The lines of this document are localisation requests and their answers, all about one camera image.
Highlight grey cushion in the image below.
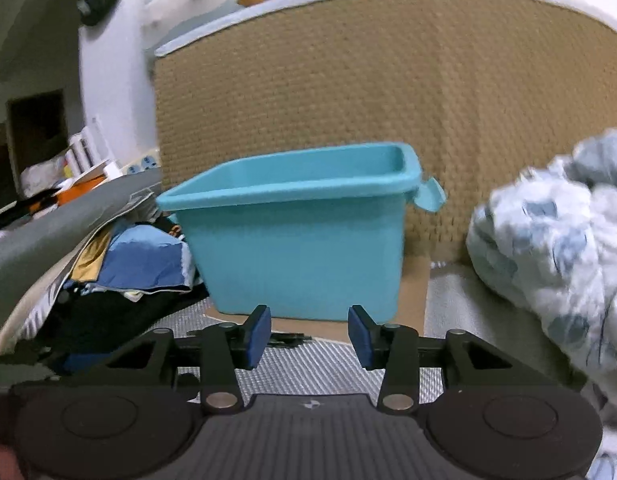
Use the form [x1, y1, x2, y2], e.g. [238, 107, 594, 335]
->
[0, 167, 164, 357]

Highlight orange box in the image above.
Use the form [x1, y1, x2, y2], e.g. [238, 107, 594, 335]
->
[55, 174, 108, 207]

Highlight teal plastic container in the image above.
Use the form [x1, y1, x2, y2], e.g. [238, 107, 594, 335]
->
[156, 142, 447, 326]

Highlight blue and cream plush pillow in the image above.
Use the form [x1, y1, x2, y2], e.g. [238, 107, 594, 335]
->
[141, 0, 250, 52]

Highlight brown cardboard sheet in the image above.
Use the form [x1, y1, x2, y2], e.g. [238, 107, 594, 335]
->
[203, 255, 432, 347]

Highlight blue cloth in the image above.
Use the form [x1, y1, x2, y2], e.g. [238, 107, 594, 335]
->
[94, 222, 195, 295]

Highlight yellow cloth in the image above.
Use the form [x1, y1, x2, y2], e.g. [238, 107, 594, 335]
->
[70, 232, 115, 282]

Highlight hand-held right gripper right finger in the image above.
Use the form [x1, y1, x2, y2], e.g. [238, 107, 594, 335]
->
[347, 305, 543, 415]

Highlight blue floral blanket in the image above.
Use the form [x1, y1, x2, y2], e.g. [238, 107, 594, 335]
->
[465, 129, 617, 480]

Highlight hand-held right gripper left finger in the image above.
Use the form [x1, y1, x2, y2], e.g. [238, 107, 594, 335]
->
[83, 305, 273, 416]

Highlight black cloth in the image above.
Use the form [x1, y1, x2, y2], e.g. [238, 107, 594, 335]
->
[38, 282, 215, 377]

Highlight black garment with orange print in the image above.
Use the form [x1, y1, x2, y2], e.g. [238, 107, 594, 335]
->
[158, 214, 190, 242]

